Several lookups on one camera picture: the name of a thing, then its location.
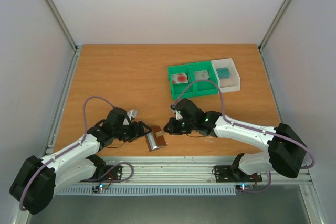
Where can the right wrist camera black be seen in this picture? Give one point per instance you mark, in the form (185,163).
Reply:
(186,109)

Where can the teal card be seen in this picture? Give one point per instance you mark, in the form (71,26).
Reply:
(223,73)

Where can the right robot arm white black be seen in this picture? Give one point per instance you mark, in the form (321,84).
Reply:
(281,150)

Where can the silver credit card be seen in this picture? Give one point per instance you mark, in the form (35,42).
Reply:
(152,142)

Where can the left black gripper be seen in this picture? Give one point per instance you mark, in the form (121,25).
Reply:
(139,132)

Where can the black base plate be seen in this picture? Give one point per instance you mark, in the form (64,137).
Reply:
(110,173)
(224,173)

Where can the right controller board with leds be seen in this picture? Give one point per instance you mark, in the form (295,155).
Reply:
(244,187)

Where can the red white card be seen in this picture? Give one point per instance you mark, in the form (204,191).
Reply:
(179,78)

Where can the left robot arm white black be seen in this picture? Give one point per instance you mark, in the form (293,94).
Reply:
(39,179)

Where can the right aluminium upright profile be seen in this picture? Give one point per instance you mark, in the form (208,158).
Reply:
(274,23)

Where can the left controller board with leds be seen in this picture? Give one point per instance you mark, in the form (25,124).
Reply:
(101,188)

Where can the aluminium front rail frame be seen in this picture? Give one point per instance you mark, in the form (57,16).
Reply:
(136,169)

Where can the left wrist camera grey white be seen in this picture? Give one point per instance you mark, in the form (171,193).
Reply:
(131,115)

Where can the controller board with leds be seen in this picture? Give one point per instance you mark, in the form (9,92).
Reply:
(101,188)
(244,187)

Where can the grey card in bin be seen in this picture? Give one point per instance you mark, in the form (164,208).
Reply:
(201,75)

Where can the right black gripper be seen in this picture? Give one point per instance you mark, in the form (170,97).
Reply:
(177,126)

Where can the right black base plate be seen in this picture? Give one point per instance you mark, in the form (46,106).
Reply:
(224,173)

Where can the blue slotted cable duct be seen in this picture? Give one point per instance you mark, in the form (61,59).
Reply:
(150,190)

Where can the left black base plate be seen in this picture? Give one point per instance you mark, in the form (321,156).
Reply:
(110,173)

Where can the aluminium upright profile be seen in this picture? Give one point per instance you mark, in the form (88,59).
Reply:
(274,23)
(54,10)

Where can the left aluminium upright profile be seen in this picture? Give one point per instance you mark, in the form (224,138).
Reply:
(54,10)

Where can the white bin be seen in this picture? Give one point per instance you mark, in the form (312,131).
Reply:
(231,84)

